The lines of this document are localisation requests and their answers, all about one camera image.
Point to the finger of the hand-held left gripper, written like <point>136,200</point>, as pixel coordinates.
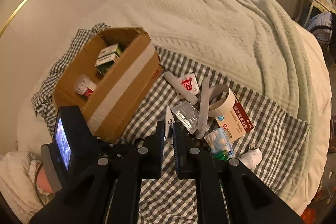
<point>118,149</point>

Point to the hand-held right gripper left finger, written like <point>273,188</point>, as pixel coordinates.
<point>159,146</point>

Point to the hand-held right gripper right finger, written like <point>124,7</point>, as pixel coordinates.
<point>178,150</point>

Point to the white packet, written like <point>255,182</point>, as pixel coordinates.
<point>169,124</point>

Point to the blue tissue pack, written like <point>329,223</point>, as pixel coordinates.
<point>219,142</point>

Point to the brown cardboard box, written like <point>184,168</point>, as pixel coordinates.
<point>126,82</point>

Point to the silver blister pack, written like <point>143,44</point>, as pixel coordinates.
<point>187,116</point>

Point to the small green packet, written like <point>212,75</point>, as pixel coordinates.
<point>221,155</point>

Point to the white cylindrical tube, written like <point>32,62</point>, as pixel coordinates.
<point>178,86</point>

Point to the red and white medicine box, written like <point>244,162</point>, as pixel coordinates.
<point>235,119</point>

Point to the red and white sachet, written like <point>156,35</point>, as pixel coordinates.
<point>189,83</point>

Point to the white charger plug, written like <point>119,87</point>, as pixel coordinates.
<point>250,157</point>

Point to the green and white carton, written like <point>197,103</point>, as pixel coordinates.
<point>107,58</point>

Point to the grey checkered cloth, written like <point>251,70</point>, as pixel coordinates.
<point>267,132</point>

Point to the cream knit blanket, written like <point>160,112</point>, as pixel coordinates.
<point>223,35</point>

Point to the orange bag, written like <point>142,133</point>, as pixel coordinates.
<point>309,213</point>

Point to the white duvet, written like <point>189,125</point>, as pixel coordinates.
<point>321,98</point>

